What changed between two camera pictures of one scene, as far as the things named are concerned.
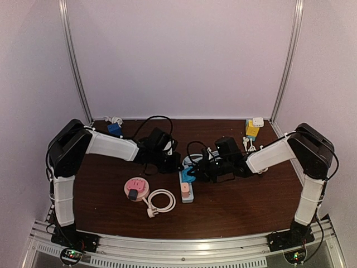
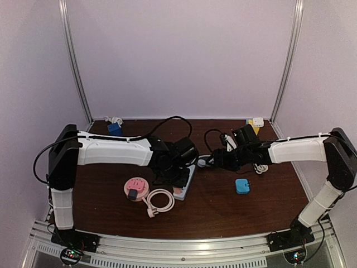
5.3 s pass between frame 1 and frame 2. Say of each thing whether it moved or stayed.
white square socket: stayed
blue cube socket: stayed
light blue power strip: moved
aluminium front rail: stayed
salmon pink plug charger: moved
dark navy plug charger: stayed
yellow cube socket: stayed
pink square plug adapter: stayed
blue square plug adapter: moved
